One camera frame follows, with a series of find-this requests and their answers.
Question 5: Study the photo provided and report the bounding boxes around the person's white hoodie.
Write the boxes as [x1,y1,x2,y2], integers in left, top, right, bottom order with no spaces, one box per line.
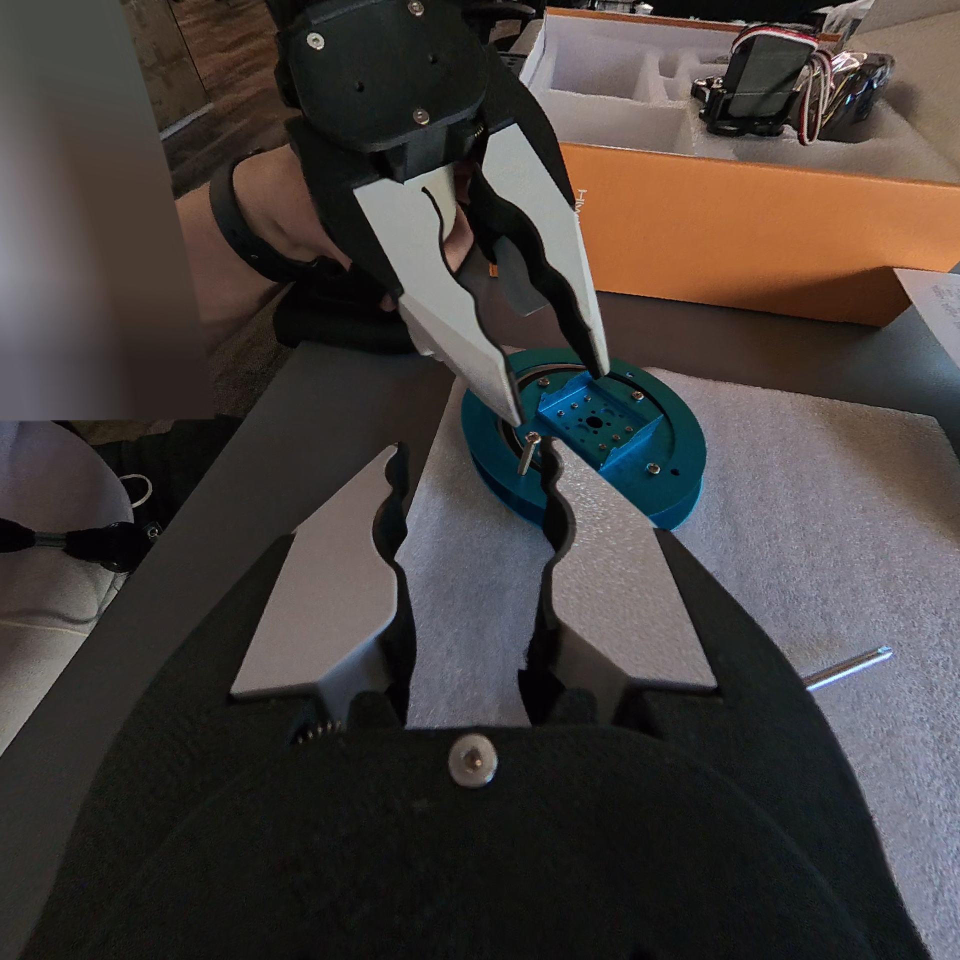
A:
[0,420,159,751]

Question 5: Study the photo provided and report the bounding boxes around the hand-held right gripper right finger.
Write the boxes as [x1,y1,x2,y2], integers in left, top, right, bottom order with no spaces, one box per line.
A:
[521,437,721,715]

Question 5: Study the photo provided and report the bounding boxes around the orange kit box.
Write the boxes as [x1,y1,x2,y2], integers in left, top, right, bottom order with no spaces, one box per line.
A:
[517,7,960,327]

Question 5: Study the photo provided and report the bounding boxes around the red white servo cable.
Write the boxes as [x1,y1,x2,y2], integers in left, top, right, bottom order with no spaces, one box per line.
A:
[731,21,837,147]

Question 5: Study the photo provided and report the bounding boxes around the blue round metal base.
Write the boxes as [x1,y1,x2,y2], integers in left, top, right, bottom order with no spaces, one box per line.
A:
[460,346,708,532]

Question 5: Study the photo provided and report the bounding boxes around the person's dark trousers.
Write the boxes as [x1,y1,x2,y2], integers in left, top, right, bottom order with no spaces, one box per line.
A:
[75,416,241,526]

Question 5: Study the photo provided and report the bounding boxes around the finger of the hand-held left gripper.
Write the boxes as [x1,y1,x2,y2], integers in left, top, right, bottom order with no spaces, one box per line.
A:
[468,120,612,380]
[351,161,526,430]

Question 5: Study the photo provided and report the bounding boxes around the yellow-handled screwdriver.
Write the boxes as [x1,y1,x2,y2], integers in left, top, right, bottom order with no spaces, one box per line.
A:
[806,646,895,690]

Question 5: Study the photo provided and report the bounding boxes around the grey desk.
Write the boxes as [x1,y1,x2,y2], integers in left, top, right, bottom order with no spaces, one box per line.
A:
[0,288,960,759]

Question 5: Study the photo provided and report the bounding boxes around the person's left hand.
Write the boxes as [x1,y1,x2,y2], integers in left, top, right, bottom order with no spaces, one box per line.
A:
[223,144,400,315]

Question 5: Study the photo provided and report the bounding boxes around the black servo motor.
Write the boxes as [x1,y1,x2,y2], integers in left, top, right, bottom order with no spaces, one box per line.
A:
[690,21,819,140]

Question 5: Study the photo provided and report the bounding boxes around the black wristband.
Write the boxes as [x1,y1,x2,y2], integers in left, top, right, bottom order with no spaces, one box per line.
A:
[208,153,320,285]

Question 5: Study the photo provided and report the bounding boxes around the black strap with buckle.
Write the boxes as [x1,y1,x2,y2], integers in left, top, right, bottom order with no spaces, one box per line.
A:
[0,516,162,575]

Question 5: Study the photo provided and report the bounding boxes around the white foam sheet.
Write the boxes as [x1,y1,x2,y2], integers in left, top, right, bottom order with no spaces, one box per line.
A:
[403,364,960,960]

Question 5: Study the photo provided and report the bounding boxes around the white foam box insert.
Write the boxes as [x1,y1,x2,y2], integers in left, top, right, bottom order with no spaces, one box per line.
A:
[521,11,960,185]

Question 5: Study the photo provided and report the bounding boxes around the shiny black parts bag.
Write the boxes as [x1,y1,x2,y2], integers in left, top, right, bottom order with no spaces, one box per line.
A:
[813,51,897,140]

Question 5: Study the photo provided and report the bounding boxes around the open instruction booklet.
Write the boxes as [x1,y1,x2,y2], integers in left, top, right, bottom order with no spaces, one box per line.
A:
[892,262,960,391]

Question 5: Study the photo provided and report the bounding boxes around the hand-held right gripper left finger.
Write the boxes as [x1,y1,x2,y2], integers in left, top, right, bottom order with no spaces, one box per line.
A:
[227,442,415,723]

